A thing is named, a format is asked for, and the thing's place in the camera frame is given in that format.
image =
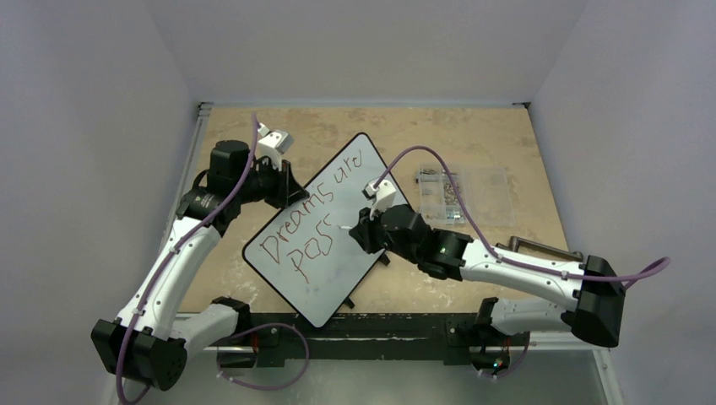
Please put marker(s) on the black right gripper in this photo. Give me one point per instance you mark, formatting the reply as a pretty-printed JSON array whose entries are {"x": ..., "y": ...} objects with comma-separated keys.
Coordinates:
[{"x": 370, "y": 232}]

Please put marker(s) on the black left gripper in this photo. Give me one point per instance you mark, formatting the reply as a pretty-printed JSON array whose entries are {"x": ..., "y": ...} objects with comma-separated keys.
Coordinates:
[{"x": 288, "y": 191}]

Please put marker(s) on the white whiteboard black frame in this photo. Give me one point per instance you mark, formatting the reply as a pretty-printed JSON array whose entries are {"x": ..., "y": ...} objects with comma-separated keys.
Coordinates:
[{"x": 301, "y": 253}]

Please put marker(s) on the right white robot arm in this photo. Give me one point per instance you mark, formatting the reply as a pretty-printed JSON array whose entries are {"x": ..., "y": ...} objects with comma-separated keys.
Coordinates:
[{"x": 582, "y": 298}]

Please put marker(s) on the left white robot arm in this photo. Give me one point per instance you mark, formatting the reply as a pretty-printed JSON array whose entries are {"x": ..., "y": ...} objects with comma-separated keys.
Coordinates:
[{"x": 142, "y": 343}]

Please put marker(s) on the clear plastic screw organizer box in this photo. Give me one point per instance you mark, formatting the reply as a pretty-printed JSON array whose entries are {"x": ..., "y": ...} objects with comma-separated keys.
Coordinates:
[{"x": 482, "y": 191}]

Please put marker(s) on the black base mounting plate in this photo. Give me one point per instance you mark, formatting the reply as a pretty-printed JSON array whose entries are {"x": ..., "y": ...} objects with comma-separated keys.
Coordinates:
[{"x": 235, "y": 360}]

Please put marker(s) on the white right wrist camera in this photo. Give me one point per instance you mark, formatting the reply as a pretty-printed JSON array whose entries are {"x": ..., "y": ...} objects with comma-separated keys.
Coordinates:
[{"x": 381, "y": 194}]

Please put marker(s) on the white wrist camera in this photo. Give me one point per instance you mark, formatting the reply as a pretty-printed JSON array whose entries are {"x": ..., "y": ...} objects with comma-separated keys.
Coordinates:
[
  {"x": 273, "y": 144},
  {"x": 381, "y": 194}
]

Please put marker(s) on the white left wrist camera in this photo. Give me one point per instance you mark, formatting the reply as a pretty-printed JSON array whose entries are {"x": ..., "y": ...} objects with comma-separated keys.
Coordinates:
[{"x": 273, "y": 144}]

